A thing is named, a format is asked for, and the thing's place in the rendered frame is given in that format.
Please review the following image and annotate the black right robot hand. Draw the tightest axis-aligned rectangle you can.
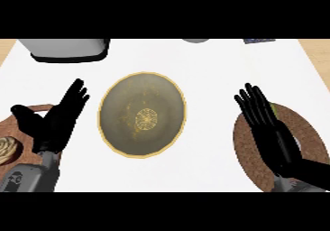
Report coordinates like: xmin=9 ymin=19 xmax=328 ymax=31
xmin=233 ymin=82 xmax=330 ymax=192

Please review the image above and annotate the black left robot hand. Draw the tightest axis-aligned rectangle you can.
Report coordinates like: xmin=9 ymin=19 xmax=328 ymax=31
xmin=9 ymin=78 xmax=92 ymax=154

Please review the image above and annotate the round brown placemat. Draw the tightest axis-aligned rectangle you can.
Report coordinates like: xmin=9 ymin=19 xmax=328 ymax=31
xmin=232 ymin=102 xmax=330 ymax=193

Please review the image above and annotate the olive bowl with gold rim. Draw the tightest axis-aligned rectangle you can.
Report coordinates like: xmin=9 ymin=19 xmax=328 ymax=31
xmin=98 ymin=71 xmax=189 ymax=159

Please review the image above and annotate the beige swirled pastry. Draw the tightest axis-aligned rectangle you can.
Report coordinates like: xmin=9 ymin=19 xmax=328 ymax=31
xmin=0 ymin=135 xmax=21 ymax=168

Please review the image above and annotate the grey appliance with black base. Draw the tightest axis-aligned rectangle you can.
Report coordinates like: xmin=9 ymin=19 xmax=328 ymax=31
xmin=18 ymin=38 xmax=112 ymax=64

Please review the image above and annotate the dark blue patterned object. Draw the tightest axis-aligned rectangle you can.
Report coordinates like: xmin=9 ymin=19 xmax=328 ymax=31
xmin=242 ymin=38 xmax=278 ymax=45

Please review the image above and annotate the small grey round object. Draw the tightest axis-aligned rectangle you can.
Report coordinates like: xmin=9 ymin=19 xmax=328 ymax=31
xmin=182 ymin=38 xmax=213 ymax=44

